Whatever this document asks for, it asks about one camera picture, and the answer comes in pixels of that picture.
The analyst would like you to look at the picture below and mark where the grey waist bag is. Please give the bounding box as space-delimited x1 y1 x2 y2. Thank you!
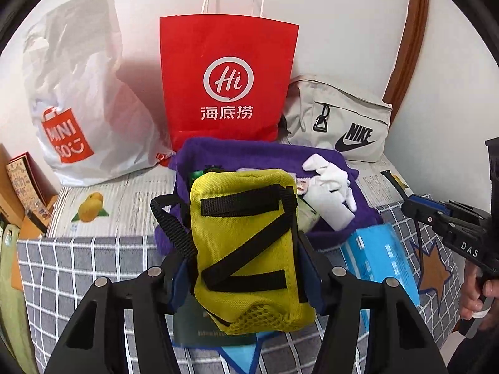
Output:
279 75 394 163

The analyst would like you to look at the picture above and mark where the blue tissue pack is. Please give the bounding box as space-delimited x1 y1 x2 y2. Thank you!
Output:
339 222 422 332

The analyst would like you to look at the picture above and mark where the red paper bag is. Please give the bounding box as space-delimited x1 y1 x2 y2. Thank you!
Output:
159 0 300 152

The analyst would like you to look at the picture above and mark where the person's right hand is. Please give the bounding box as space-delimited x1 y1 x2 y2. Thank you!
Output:
459 265 499 322

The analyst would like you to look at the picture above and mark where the fruit print bed sheet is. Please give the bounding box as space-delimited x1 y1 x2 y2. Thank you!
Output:
47 152 414 238

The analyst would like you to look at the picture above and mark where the person's dark clothing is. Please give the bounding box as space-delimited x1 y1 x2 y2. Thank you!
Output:
448 327 499 374

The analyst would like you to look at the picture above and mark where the wooden headboard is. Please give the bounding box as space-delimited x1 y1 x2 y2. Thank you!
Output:
0 144 47 293

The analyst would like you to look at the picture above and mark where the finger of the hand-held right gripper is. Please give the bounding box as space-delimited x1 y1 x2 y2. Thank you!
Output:
401 199 449 239
407 193 450 213

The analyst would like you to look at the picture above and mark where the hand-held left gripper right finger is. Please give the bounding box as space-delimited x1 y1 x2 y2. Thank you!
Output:
298 232 449 374

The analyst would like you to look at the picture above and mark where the purple towel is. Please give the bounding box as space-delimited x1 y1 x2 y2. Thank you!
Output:
154 136 385 258

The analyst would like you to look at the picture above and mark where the white cotton glove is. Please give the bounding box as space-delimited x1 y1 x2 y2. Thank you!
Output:
303 155 358 213

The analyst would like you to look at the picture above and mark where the dark green tin box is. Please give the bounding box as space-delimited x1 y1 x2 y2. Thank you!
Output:
172 292 258 349

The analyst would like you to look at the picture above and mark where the yellow pouch with black straps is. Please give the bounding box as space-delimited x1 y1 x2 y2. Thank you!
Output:
150 169 316 336

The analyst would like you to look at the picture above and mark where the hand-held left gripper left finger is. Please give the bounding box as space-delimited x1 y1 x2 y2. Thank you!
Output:
44 250 196 374

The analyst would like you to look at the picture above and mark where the white plastic shopping bag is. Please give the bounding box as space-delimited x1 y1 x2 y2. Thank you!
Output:
21 0 176 185

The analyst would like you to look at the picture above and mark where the grey checkered blanket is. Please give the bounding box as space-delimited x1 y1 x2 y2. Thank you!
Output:
16 199 492 374

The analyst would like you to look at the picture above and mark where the pale green quilt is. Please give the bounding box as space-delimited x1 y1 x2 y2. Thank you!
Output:
0 222 37 374

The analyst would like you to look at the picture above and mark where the pale green wipes packet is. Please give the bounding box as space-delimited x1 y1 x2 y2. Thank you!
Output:
298 199 325 223

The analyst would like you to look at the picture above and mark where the brown wooden door frame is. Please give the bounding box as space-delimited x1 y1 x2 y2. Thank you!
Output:
382 0 429 125

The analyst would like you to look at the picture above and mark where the thin black strap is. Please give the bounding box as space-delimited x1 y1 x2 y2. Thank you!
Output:
381 169 424 283

